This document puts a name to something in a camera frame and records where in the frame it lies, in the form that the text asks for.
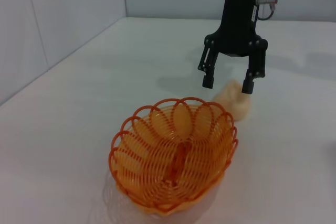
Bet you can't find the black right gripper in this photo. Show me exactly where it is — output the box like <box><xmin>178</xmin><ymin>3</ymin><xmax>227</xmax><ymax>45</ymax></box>
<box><xmin>197</xmin><ymin>0</ymin><xmax>269</xmax><ymax>95</ymax></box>

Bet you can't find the orange plastic wire basket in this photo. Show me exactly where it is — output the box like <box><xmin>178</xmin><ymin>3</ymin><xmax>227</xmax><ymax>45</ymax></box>
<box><xmin>108</xmin><ymin>97</ymin><xmax>239</xmax><ymax>213</ymax></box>

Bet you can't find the pale beige bread roll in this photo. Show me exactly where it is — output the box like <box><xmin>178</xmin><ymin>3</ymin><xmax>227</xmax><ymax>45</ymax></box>
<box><xmin>212</xmin><ymin>80</ymin><xmax>253</xmax><ymax>122</ymax></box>

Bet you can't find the thin black cable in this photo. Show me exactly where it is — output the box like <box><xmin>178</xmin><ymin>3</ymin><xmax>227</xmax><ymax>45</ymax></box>
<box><xmin>257</xmin><ymin>3</ymin><xmax>275</xmax><ymax>21</ymax></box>

